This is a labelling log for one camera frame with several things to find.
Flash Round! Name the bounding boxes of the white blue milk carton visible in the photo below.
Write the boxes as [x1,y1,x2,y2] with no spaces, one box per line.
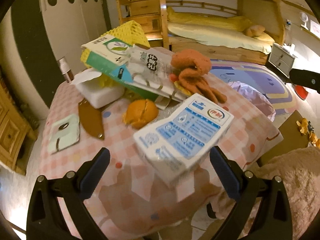
[133,94,234,186]

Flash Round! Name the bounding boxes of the green white tissue box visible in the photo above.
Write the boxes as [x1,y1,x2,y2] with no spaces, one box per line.
[82,35,187,102]

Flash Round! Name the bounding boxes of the yellow foam fruit net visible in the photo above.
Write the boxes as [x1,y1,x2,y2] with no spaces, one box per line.
[80,20,150,71]

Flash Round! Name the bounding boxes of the pink lined trash bin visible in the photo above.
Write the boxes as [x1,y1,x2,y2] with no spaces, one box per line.
[228,81,276,122]

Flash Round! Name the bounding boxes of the red floor object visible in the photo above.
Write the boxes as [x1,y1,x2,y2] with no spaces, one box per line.
[293,85,309,100]

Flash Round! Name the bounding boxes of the pastel rainbow rug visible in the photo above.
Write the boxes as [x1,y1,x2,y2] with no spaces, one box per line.
[210,59,298,115]

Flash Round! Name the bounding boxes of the orange peels on floor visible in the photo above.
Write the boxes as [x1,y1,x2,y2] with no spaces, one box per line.
[296,118,320,148]

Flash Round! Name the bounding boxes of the pink fluffy cushion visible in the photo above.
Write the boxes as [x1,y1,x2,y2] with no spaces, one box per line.
[239,146,319,239]

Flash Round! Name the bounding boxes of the plush toy on bed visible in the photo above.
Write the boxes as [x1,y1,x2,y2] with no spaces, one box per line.
[244,25,265,37]

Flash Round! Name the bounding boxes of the wooden bunk bed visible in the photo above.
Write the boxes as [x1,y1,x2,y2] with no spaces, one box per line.
[166,0,285,64]

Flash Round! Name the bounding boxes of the pink checkered tablecloth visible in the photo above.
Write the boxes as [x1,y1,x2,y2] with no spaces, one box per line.
[40,74,283,239]

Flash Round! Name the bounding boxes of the pale green phone case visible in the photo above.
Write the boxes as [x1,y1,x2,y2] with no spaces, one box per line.
[47,114,80,154]

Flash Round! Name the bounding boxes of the wooden cabinet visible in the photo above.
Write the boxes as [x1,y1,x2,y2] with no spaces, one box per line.
[1,75,38,176]

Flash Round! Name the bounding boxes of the orange knit gloves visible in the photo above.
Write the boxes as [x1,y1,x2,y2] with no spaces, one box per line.
[170,49,227,104]

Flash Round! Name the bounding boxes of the brown leather pouch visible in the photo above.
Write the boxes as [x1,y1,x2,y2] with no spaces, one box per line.
[78,98,104,140]

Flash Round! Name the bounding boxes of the brown white spray bottle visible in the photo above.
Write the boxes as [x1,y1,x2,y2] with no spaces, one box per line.
[58,57,74,83]

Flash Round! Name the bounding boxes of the wooden stair drawers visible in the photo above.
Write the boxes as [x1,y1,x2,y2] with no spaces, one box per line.
[116,0,170,49]

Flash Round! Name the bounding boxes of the white wardrobe doors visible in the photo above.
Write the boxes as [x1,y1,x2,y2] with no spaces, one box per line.
[40,0,107,74]

